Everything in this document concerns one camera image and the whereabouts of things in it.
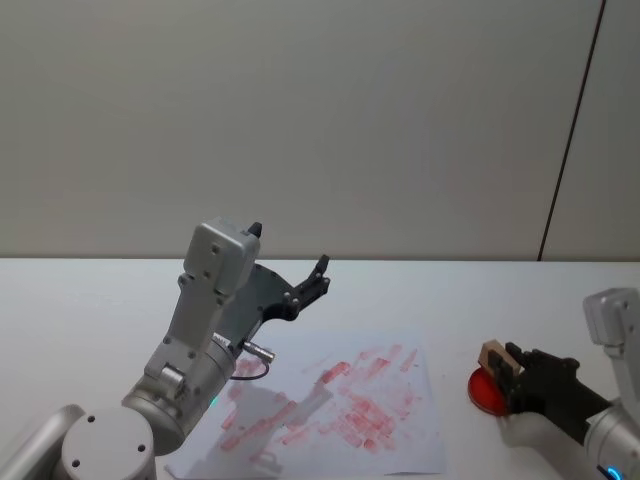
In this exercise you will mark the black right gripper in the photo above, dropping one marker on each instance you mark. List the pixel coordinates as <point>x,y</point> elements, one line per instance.
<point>555,390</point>

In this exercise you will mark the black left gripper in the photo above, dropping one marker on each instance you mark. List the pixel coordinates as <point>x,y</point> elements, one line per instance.
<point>260,295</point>

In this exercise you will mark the small wooden stamp block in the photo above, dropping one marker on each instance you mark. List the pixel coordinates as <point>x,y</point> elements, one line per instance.
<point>495,352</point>

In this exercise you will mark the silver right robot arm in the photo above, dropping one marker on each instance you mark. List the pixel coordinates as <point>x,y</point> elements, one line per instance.
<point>617,350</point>

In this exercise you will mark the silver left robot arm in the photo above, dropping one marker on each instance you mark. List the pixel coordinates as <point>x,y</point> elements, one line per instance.
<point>200,305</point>

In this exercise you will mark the round red ink pad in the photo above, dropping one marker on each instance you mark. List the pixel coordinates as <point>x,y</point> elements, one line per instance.
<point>485,395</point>

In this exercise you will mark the white paper with red stamps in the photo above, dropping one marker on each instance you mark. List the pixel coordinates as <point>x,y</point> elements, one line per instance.
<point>360,400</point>

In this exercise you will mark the thin dark wall strip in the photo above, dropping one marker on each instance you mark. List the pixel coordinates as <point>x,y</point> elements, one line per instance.
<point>570,135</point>

